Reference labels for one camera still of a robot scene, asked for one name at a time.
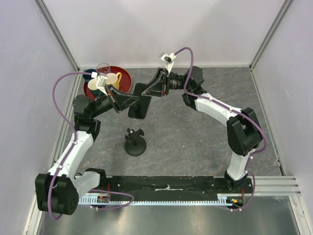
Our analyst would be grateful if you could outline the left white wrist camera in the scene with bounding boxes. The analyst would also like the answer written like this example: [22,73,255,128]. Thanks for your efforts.
[91,72,107,95]

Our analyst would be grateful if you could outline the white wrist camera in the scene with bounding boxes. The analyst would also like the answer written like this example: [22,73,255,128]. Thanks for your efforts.
[91,72,107,95]
[159,53,176,73]

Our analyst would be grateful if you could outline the red round tray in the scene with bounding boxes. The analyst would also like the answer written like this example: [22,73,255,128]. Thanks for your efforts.
[83,66,132,100]

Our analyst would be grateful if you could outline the yellow mug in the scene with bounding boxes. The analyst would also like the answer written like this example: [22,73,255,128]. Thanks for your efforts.
[106,72,122,90]

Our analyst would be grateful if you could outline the dark green mug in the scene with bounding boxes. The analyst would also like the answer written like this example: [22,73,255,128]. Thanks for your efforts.
[88,78,103,97]

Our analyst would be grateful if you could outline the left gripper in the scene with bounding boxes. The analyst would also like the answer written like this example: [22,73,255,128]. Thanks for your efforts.
[90,84,139,118]

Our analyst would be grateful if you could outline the blue mug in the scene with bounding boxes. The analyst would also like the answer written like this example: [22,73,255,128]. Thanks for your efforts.
[83,69,97,83]

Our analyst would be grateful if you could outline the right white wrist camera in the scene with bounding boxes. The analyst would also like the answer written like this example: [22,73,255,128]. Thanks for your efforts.
[159,53,176,73]

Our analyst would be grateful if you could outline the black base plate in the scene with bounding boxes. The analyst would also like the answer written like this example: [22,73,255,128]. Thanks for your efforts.
[98,176,253,202]

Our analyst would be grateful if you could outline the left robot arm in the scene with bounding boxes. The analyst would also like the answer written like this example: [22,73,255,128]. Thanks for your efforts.
[35,85,139,215]

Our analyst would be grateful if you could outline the black smartphone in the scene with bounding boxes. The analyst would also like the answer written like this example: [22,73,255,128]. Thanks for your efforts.
[128,83,152,119]

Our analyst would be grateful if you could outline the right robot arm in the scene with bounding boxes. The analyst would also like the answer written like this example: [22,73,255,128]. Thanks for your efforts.
[140,66,267,193]

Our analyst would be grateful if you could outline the clear drinking glass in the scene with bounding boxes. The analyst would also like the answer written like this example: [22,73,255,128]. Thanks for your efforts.
[96,63,111,74]

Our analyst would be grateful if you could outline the slotted cable duct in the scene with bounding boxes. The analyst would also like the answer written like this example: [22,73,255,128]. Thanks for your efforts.
[78,193,244,207]

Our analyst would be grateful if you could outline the black phone stand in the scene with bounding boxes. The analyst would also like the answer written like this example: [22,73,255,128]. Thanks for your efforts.
[124,128,147,157]

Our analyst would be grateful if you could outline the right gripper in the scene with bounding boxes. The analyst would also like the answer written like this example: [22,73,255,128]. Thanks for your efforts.
[140,68,190,98]

